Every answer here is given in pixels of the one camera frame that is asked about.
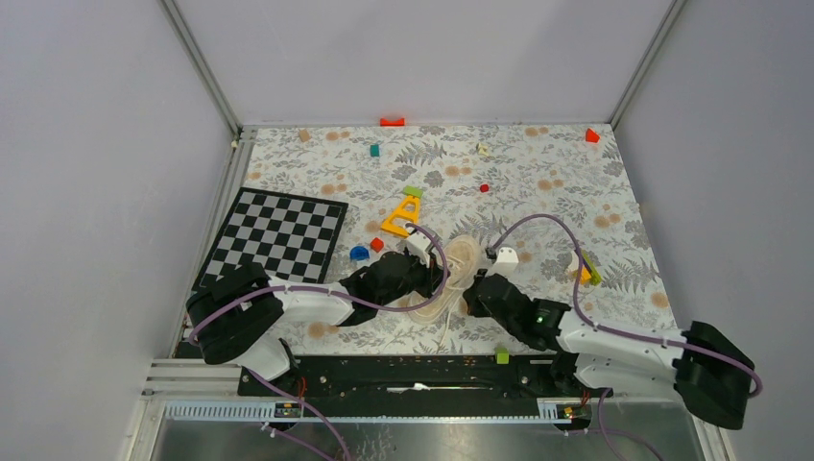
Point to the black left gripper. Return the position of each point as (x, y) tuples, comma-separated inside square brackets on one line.
[(432, 275)]

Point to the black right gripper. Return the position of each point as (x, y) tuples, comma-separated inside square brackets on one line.
[(472, 302)]

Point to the beige sneaker with laces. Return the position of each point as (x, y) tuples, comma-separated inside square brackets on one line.
[(463, 255)]

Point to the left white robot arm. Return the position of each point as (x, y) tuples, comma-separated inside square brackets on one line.
[(232, 318)]

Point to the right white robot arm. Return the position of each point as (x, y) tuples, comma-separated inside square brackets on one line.
[(699, 368)]

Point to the red cube block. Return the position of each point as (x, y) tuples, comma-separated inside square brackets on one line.
[(377, 245)]

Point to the blue toy piece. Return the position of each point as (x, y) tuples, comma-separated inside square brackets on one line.
[(359, 253)]

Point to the lime green cube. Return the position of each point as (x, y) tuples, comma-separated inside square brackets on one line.
[(502, 356)]

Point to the black white checkerboard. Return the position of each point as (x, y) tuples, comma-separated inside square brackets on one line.
[(292, 237)]

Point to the floral patterned table mat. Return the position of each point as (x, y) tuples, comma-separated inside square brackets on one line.
[(551, 194)]

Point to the orange arch block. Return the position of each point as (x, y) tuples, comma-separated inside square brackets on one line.
[(392, 122)]

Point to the red wedge block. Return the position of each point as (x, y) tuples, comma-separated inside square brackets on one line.
[(592, 136)]

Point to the yellow triangular toy frame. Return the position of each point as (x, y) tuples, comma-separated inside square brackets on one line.
[(407, 212)]

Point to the green block on frame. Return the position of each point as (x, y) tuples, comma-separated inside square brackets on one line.
[(413, 191)]

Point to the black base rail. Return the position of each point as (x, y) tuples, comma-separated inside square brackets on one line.
[(376, 377)]

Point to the white slotted cable duct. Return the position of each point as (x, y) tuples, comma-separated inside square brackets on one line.
[(396, 408)]

